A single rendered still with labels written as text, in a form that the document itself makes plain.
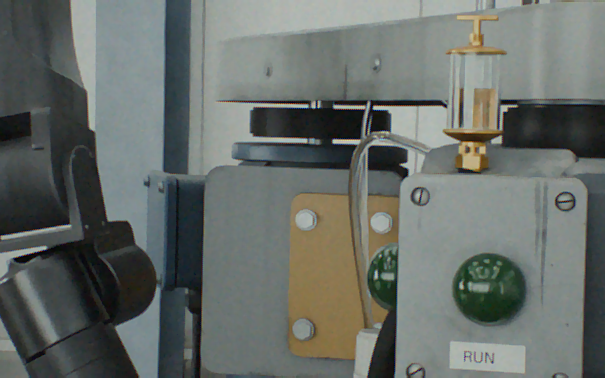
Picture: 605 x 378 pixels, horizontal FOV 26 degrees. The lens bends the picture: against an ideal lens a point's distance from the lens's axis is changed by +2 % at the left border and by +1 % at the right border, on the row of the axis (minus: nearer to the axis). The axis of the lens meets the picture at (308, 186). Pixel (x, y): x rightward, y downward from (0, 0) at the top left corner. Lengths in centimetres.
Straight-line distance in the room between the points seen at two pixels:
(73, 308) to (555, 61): 31
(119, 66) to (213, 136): 62
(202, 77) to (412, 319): 545
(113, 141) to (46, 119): 482
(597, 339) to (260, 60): 47
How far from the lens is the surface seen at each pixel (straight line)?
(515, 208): 53
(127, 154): 557
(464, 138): 60
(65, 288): 78
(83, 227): 77
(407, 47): 80
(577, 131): 69
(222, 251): 100
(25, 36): 80
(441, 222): 53
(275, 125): 103
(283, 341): 99
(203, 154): 594
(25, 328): 78
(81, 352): 77
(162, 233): 101
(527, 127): 70
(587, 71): 69
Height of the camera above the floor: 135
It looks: 3 degrees down
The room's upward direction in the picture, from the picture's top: 1 degrees clockwise
